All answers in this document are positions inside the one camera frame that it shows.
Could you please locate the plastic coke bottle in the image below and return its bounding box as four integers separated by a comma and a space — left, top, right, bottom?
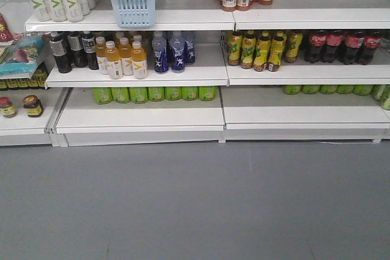
342, 29, 365, 65
356, 29, 381, 65
322, 29, 344, 63
304, 29, 328, 63

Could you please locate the green drink bottle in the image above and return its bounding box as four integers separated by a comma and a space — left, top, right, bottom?
147, 86, 165, 102
92, 87, 113, 105
181, 86, 199, 100
165, 86, 182, 100
198, 86, 218, 101
111, 87, 130, 104
129, 87, 149, 104

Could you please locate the yellow iced tea bottle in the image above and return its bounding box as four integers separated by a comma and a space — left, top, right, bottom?
268, 30, 284, 72
284, 30, 303, 63
228, 31, 243, 66
241, 30, 256, 69
253, 30, 271, 72

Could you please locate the red lid sauce jar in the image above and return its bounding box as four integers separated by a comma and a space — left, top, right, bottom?
0, 96, 16, 118
23, 95, 44, 118

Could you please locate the teal snack bag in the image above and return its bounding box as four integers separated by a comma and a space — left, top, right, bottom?
1, 35, 46, 77

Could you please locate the white metal store shelving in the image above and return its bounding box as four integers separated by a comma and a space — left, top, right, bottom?
1, 0, 389, 147

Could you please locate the dark tea bottle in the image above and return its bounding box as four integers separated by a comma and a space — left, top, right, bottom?
68, 32, 88, 68
81, 31, 99, 70
49, 31, 72, 74

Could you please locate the orange vitamin drink bottle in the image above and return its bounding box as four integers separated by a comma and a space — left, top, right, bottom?
105, 41, 123, 80
132, 41, 147, 80
119, 37, 133, 76

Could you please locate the blue sports drink bottle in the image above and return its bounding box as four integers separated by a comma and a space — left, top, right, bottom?
152, 30, 169, 74
169, 31, 185, 73
182, 30, 196, 65

